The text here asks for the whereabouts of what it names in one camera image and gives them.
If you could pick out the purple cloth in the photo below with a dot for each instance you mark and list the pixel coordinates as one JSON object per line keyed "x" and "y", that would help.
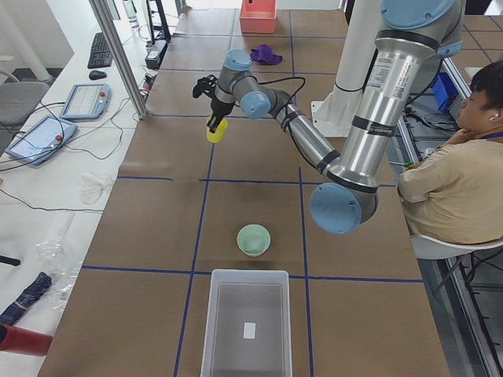
{"x": 264, "y": 55}

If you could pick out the red plastic bin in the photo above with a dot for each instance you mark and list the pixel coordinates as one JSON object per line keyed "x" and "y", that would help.
{"x": 258, "y": 16}

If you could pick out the blue parts bin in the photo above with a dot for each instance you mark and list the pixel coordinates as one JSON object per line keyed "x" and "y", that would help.
{"x": 441, "y": 88}

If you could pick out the folded dark blue umbrella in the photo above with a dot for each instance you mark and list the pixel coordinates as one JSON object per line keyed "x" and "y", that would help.
{"x": 28, "y": 297}

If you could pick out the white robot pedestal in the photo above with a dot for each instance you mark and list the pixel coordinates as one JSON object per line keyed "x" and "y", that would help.
{"x": 333, "y": 116}

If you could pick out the black power adapter box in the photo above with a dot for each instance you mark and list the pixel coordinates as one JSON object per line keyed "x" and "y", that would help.
{"x": 156, "y": 54}

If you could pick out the teach pendant tablet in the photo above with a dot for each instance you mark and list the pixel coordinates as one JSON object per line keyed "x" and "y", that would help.
{"x": 86, "y": 102}
{"x": 38, "y": 144}

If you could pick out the black keyboard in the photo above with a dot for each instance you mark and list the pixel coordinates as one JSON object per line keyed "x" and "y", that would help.
{"x": 100, "y": 54}

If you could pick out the aluminium frame post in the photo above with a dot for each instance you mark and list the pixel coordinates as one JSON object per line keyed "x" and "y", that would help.
{"x": 106, "y": 23}

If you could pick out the upper teach pendant tablet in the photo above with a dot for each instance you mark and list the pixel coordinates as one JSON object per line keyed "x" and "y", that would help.
{"x": 86, "y": 102}

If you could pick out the mint green bowl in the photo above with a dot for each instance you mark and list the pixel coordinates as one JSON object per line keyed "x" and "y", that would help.
{"x": 253, "y": 240}

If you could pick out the lower teach pendant tablet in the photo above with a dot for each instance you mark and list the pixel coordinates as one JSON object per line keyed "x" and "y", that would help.
{"x": 38, "y": 144}

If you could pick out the white chair seat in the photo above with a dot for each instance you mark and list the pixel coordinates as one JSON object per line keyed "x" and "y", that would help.
{"x": 429, "y": 248}

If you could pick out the translucent plastic storage box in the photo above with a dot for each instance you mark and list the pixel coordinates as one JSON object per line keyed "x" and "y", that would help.
{"x": 248, "y": 330}

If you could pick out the person in beige shirt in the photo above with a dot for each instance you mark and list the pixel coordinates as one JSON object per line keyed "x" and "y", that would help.
{"x": 455, "y": 194}

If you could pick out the black computer mouse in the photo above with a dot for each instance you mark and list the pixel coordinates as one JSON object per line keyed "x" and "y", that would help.
{"x": 97, "y": 74}

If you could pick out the crumpled clear plastic wrap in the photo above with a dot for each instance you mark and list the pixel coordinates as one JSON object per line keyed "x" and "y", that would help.
{"x": 59, "y": 263}

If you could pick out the white crumpled cloth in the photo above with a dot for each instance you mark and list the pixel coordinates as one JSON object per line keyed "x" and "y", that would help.
{"x": 94, "y": 186}

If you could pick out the grey office chair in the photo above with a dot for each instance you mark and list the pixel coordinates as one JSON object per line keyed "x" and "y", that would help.
{"x": 19, "y": 99}

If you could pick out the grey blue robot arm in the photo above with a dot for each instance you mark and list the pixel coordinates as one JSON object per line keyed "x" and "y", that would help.
{"x": 345, "y": 138}

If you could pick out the yellow plastic cup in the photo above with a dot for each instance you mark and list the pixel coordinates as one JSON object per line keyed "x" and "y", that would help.
{"x": 216, "y": 136}

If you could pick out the red cylindrical bottle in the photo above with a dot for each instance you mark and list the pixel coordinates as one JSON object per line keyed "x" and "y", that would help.
{"x": 23, "y": 341}

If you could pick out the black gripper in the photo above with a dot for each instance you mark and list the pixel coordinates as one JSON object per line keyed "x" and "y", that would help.
{"x": 219, "y": 107}

